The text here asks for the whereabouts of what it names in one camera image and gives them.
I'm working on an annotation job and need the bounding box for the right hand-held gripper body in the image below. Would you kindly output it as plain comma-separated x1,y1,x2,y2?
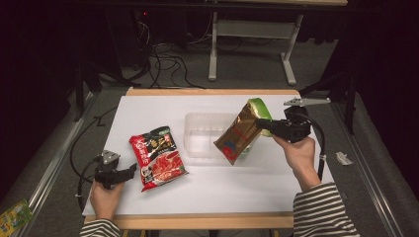
273,97,331,144

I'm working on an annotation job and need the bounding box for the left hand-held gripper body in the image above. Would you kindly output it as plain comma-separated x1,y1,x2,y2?
94,150,125,191

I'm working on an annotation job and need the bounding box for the gold snack packet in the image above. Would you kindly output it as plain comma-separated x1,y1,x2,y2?
212,102,265,166

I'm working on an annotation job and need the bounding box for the red and black noodle packet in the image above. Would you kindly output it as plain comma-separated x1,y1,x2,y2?
128,125,190,193

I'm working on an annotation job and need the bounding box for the clear plastic container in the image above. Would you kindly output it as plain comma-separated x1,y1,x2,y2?
183,112,265,160

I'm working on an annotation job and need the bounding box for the person's left hand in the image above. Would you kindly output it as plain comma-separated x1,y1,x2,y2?
89,179,126,221

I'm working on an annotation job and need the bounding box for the person's right hand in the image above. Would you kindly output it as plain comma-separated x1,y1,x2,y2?
271,133,322,193

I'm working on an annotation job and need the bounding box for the white paper scrap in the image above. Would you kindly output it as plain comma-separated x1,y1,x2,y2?
335,151,355,166

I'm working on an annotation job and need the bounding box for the black metal stand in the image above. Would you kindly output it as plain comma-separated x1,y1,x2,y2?
73,62,103,122
297,70,359,136

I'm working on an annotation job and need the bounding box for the yellow and green packet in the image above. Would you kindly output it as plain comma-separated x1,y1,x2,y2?
0,198,34,237

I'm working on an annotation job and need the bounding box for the black cable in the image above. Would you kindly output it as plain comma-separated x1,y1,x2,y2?
68,106,119,186
295,112,327,182
77,157,102,213

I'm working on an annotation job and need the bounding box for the aluminium rail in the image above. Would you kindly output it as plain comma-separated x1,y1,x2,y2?
330,102,401,237
13,92,95,237

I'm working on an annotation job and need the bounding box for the white metal desk frame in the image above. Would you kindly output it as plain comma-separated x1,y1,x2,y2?
208,0,349,87

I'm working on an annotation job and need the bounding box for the bundle of black cables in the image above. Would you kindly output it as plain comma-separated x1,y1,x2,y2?
131,13,206,90

